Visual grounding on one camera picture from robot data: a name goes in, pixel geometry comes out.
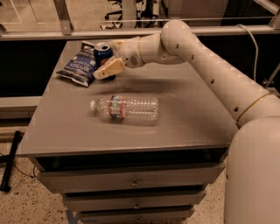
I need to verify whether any blue pepsi can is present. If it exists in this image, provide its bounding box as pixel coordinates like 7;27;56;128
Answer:
94;42;113;70

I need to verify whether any clear plastic water bottle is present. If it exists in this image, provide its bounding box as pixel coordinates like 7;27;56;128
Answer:
90;94;159;121

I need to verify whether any blue chip bag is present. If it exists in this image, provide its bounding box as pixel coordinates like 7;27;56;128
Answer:
57;41;96;87

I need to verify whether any black office chair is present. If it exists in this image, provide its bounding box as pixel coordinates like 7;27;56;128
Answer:
100;0;161;30

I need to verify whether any metal railing frame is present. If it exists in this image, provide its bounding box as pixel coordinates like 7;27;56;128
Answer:
0;0;280;41

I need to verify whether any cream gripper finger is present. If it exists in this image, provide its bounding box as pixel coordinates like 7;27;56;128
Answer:
94;57;126;80
108;36;141;56

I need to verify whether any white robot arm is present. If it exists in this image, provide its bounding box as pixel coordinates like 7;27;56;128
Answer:
94;20;280;224

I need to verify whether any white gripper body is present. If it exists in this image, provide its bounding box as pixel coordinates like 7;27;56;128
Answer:
119;38;144;68

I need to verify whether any grey drawer cabinet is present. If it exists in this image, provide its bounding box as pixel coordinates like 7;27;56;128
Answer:
17;36;239;224

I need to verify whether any black floor stand leg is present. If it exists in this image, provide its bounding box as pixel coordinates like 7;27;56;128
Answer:
0;130;22;193

